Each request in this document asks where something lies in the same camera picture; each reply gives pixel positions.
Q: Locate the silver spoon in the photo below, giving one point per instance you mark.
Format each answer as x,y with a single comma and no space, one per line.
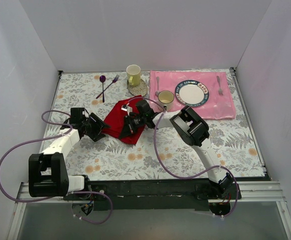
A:
158,84

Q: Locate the red cloth napkin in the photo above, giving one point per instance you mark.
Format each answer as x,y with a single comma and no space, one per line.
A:
115,119

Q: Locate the yellow ceramic mug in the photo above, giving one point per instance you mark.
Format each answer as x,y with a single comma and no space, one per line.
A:
133,72

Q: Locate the silver fork on placemat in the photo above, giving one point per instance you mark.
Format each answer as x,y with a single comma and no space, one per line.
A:
220,91

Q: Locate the white plate blue rim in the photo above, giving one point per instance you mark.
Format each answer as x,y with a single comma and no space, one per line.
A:
191,93

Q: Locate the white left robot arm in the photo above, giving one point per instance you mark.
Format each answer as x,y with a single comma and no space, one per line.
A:
47,172

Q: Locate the purple fork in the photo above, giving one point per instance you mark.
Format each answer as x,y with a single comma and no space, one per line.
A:
113,81

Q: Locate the purple spoon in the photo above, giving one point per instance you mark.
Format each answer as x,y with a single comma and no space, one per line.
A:
102,79

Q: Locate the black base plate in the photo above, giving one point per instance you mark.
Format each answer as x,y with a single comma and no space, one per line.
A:
156,194

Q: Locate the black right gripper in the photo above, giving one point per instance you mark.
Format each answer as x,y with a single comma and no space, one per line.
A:
131,122

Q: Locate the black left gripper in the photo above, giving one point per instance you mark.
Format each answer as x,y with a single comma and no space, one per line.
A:
94,126

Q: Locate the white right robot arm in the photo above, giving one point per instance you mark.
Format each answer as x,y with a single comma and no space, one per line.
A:
194,132

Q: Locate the floral tablecloth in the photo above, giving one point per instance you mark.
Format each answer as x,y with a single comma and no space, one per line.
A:
110,159

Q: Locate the cream enamel mug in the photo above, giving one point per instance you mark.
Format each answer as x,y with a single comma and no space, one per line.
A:
166,99

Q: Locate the aluminium frame rail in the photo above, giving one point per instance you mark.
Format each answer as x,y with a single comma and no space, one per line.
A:
260,214

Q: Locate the speckled round coaster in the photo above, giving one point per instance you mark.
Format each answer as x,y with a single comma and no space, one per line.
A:
141,89

